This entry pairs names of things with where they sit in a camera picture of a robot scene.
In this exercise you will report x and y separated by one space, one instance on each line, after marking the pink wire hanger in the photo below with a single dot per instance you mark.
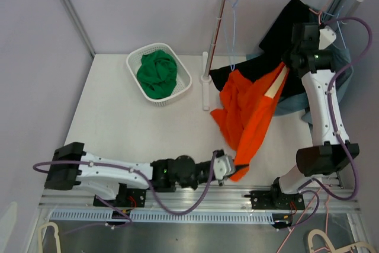
320 11

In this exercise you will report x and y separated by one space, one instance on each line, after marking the light blue wire hanger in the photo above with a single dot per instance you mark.
231 44

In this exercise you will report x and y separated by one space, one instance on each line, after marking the white plastic basket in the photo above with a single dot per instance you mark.
183 78

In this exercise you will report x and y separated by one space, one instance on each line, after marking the white slotted cable duct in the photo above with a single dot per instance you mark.
163 217

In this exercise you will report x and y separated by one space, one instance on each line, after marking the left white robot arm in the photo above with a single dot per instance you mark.
73 167

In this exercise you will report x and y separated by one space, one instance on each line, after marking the left black mount plate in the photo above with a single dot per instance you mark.
129 198

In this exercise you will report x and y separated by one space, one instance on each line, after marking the right black mount plate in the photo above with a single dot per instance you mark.
269 200

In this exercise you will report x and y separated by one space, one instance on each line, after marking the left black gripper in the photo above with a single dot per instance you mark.
239 166

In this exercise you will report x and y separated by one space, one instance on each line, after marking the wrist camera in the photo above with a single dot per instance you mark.
327 36
223 167

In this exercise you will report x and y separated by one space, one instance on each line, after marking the beige wooden hanger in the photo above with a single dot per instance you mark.
276 85

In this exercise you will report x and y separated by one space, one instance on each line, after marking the black t shirt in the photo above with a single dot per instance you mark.
276 41

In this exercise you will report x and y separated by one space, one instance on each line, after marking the blue wire hanger right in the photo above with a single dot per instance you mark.
339 23

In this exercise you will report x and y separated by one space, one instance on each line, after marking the grey blue t shirt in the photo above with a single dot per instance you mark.
341 58

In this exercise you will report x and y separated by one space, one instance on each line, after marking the green t shirt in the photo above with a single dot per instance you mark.
157 74

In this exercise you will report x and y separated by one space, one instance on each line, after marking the beige hanger on floor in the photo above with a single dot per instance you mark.
329 246

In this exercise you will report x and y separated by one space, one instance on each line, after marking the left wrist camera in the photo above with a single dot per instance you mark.
223 167

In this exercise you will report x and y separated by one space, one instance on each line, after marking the orange t shirt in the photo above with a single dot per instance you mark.
246 114

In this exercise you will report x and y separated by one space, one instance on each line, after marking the black mount plate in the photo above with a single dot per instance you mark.
269 200
129 198

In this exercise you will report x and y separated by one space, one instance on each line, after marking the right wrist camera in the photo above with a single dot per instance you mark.
327 36

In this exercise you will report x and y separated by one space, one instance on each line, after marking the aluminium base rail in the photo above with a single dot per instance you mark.
228 198

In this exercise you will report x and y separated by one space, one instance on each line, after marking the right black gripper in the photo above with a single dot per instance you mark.
286 58

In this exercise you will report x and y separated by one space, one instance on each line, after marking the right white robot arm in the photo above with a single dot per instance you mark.
331 149

